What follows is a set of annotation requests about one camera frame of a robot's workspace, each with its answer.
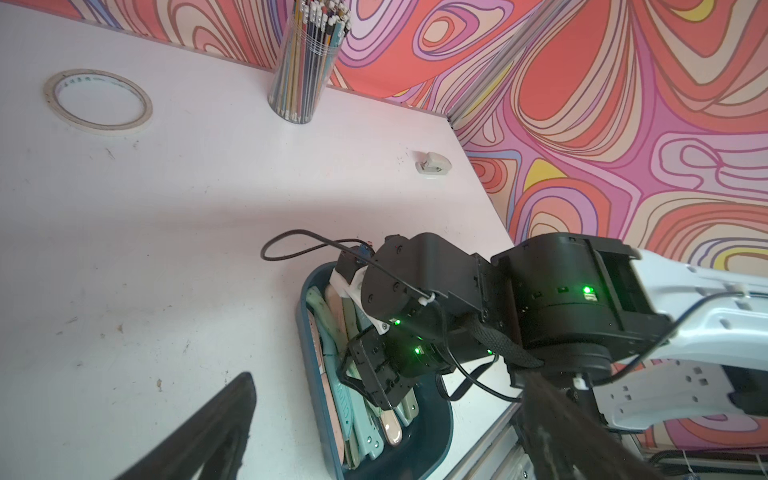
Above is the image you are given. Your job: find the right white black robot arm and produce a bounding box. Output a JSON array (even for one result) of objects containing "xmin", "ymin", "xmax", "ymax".
[{"xmin": 332, "ymin": 233, "xmax": 767, "ymax": 431}]

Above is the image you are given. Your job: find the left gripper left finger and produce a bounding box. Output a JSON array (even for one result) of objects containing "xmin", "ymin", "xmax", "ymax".
[{"xmin": 119, "ymin": 372, "xmax": 257, "ymax": 479}]

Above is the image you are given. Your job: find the dark teal storage tray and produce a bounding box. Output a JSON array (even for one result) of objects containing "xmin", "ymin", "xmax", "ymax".
[{"xmin": 296, "ymin": 263, "xmax": 453, "ymax": 479}]

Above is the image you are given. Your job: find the long pink knife in tray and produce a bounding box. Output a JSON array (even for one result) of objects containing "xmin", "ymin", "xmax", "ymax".
[{"xmin": 308, "ymin": 311, "xmax": 345, "ymax": 464}]

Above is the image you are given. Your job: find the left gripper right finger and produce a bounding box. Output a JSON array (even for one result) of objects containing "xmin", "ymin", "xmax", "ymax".
[{"xmin": 521, "ymin": 373, "xmax": 662, "ymax": 480}]

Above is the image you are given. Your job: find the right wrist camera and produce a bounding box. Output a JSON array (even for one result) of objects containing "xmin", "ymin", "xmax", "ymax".
[{"xmin": 324, "ymin": 252, "xmax": 390, "ymax": 338}]

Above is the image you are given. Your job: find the small white stapler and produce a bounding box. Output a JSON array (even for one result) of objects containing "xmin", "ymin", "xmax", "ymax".
[{"xmin": 416, "ymin": 152, "xmax": 452, "ymax": 177}]

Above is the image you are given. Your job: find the masking tape roll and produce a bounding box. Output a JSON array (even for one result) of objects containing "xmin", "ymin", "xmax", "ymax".
[{"xmin": 42, "ymin": 69, "xmax": 154, "ymax": 136}]

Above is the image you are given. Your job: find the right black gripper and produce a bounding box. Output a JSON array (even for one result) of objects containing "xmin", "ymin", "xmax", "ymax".
[{"xmin": 344, "ymin": 327, "xmax": 453, "ymax": 410}]

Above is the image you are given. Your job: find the clear pencil cup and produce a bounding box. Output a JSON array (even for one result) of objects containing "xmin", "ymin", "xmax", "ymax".
[{"xmin": 268, "ymin": 1, "xmax": 351, "ymax": 124}]

